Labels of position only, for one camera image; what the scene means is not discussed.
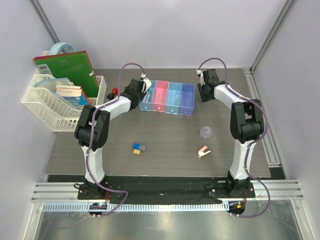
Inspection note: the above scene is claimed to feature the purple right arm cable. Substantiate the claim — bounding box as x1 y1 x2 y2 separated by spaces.
197 57 272 219

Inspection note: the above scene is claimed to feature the white slotted cable duct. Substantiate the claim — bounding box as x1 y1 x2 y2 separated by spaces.
42 201 229 213

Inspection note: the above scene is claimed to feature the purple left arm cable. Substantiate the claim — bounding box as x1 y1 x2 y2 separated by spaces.
84 62 148 217

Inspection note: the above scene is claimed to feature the stack of notebooks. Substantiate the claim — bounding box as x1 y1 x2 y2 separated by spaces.
55 84 83 97

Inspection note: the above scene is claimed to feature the blue grey pencil sharpener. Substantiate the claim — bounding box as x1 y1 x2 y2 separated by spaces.
133 143 146 152

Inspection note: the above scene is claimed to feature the green folder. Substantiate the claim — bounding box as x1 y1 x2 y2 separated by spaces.
33 51 99 98

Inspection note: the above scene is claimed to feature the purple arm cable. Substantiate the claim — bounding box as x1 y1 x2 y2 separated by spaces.
84 62 148 217
197 57 272 219

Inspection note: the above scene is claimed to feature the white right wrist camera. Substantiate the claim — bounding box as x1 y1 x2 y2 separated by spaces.
196 69 206 86

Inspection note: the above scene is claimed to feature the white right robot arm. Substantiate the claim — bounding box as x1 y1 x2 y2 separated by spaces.
196 69 265 198

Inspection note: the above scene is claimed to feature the pink drawer box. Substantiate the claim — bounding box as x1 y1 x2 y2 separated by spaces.
152 80 169 113

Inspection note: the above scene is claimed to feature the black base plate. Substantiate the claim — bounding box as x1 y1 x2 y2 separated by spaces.
47 174 256 205

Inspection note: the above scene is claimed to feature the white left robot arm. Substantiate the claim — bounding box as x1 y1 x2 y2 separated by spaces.
74 77 152 200

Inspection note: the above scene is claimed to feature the green white marker pen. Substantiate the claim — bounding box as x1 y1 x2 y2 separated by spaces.
147 90 153 102

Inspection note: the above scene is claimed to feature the light blue drawer box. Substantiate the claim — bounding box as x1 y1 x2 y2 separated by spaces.
138 80 156 112

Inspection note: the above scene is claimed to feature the clear blue plastic pouch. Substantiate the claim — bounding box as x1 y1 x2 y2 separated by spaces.
34 77 74 95

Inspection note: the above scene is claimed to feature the light blue tape roll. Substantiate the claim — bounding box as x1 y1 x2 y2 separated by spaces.
49 42 76 56

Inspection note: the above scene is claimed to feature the clear paperclip jar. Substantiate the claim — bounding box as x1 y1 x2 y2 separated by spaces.
199 126 213 141

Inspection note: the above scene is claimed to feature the red black stamp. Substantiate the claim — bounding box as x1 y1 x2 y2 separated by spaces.
106 87 118 101

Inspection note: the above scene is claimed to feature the purple drawer box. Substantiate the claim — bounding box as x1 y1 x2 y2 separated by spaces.
178 83 195 116

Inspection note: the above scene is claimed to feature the pink staple remover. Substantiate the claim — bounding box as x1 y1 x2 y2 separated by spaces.
197 145 211 159

